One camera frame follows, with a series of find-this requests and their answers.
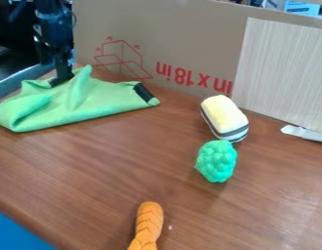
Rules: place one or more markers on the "green cloth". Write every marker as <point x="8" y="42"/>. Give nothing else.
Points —
<point x="81" y="97"/>

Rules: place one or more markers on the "yellow toy sushi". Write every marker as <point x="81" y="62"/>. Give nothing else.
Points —
<point x="223" y="117"/>

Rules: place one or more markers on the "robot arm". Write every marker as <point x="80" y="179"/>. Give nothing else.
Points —
<point x="53" y="9"/>

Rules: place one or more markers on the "orange toy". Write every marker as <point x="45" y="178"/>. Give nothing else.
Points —
<point x="147" y="226"/>

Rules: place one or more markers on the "light wooden board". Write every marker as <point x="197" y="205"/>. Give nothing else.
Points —
<point x="283" y="71"/>

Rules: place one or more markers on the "white box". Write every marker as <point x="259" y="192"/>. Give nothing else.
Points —
<point x="300" y="6"/>

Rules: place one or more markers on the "cardboard box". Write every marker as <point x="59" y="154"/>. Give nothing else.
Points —
<point x="168" y="35"/>

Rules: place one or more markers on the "green toy grapes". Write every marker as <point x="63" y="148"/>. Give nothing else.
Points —
<point x="216" y="161"/>

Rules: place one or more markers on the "white paper scrap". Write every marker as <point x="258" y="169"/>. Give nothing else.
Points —
<point x="305" y="133"/>

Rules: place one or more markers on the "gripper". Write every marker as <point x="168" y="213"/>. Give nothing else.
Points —
<point x="55" y="37"/>

